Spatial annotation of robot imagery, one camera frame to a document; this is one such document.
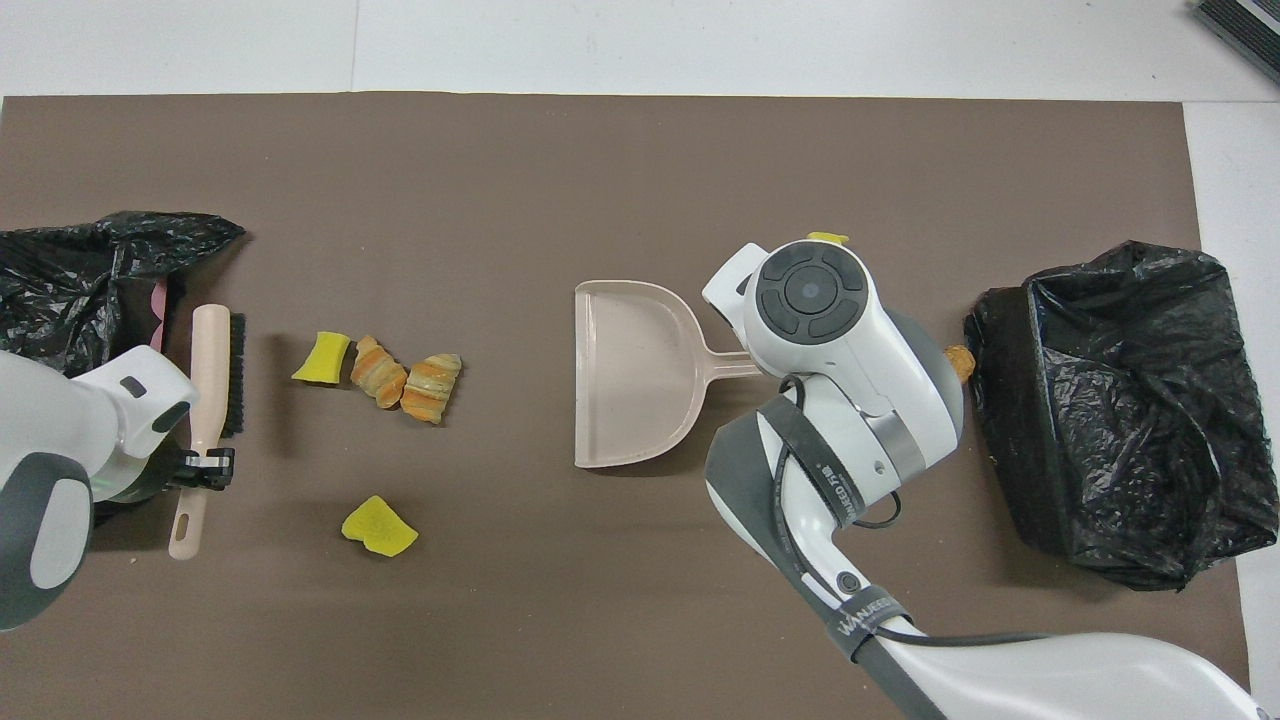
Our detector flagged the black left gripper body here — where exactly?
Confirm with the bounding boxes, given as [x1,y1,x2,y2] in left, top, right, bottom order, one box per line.
[95,440,201,501]

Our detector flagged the beige brush with black bristles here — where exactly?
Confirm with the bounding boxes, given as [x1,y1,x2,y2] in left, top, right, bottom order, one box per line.
[167,304,247,562]

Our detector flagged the orange striped toy croissant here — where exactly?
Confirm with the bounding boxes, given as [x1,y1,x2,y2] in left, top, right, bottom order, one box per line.
[350,335,409,410]

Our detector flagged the pale striped toy croissant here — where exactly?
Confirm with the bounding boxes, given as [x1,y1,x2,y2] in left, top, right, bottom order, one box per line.
[400,353,464,425]

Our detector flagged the beige plastic dustpan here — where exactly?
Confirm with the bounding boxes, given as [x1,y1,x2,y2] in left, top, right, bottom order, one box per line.
[573,280,766,470]

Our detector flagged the left black trash bag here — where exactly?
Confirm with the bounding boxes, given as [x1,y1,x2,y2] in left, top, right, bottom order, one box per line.
[0,210,247,531]

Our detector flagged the black trash bag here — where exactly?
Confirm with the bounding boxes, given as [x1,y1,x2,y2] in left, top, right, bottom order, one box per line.
[0,210,247,531]
[964,240,1280,592]

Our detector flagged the right black trash bag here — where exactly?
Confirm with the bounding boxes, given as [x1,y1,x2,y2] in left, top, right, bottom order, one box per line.
[964,240,1280,592]

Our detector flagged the brown table mat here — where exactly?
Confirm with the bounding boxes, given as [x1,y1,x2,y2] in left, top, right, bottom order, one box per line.
[0,93,1256,720]

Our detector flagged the dark grey ribbed device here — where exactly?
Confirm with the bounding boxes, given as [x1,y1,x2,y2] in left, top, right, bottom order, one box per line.
[1190,0,1280,86]

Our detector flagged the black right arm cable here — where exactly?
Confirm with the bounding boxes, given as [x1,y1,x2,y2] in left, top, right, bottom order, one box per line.
[768,375,1061,651]

